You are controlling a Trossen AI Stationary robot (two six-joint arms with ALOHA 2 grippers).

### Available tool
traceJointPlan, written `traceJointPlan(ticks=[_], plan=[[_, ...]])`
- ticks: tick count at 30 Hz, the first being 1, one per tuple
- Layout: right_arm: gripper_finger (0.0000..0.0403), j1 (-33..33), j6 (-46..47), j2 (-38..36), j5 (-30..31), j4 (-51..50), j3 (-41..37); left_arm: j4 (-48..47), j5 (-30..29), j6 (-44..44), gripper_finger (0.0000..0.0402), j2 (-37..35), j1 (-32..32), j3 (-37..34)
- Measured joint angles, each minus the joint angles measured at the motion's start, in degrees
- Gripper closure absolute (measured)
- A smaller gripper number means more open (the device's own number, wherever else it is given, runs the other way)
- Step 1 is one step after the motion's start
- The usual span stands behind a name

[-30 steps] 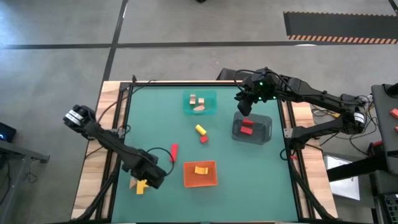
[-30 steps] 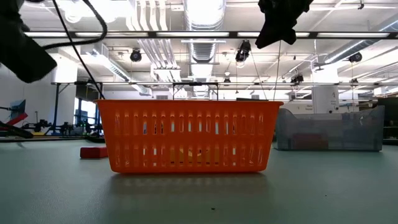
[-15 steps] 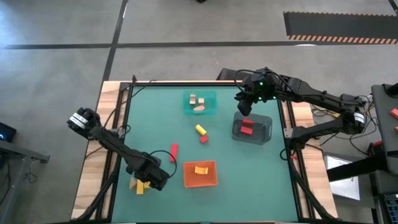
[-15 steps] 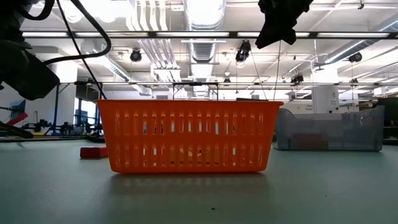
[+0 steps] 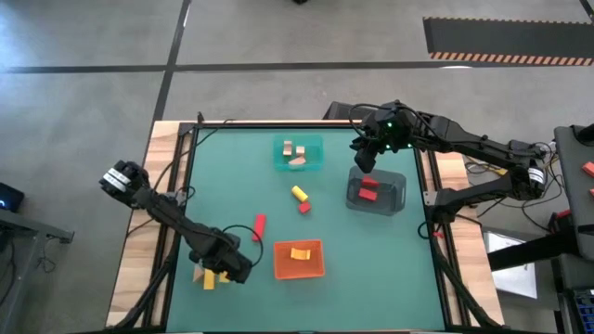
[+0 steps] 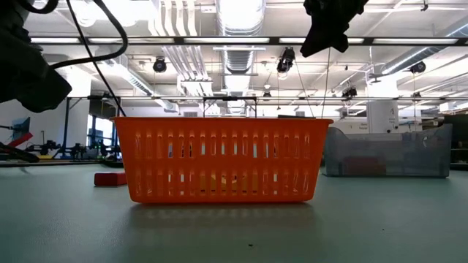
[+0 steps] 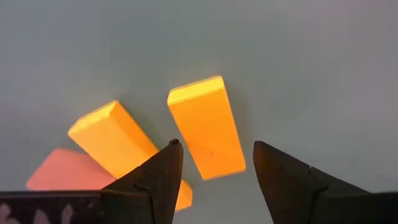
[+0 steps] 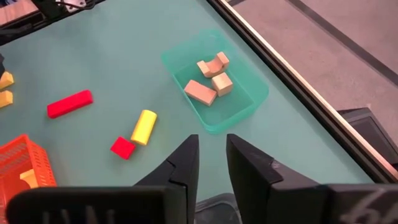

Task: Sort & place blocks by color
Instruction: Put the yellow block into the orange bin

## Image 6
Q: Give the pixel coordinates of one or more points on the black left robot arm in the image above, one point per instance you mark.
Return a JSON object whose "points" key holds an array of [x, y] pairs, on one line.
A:
{"points": [[11, 18]]}

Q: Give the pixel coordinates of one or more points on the red slanted bar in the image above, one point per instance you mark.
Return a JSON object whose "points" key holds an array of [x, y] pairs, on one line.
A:
{"points": [[22, 140]]}

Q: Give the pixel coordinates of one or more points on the black table frame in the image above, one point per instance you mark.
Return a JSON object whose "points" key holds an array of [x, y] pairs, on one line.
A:
{"points": [[55, 163]]}

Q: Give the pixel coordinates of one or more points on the silver ventilation duct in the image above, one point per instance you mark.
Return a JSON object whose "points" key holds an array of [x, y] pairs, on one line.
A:
{"points": [[239, 62]]}

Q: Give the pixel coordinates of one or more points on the blue metal post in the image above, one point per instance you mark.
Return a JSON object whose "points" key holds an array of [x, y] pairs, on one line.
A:
{"points": [[66, 128]]}

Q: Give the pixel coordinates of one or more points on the white pillar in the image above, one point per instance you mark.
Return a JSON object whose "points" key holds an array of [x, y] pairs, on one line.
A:
{"points": [[382, 109]]}

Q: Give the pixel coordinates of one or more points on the black hanging spotlight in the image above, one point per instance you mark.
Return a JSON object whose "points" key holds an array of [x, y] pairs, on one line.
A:
{"points": [[286, 60], [418, 67], [159, 65], [350, 92]]}

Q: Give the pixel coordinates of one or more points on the black horizontal rail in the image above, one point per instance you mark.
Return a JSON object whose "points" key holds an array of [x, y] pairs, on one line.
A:
{"points": [[292, 98]]}

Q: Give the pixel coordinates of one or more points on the gray translucent plastic bin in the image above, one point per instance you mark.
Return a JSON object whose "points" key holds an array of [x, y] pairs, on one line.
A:
{"points": [[402, 160]]}

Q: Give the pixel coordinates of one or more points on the yellow L-shaped block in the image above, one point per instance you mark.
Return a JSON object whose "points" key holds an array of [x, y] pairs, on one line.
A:
{"points": [[223, 181]]}

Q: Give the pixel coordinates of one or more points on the orange plastic basket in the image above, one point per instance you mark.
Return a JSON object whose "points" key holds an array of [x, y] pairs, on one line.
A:
{"points": [[219, 126]]}

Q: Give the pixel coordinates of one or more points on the long red block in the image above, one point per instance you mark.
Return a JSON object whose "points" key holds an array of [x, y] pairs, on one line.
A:
{"points": [[109, 179]]}

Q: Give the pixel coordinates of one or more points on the green table mat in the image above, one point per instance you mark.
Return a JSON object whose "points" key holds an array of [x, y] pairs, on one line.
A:
{"points": [[234, 233]]}

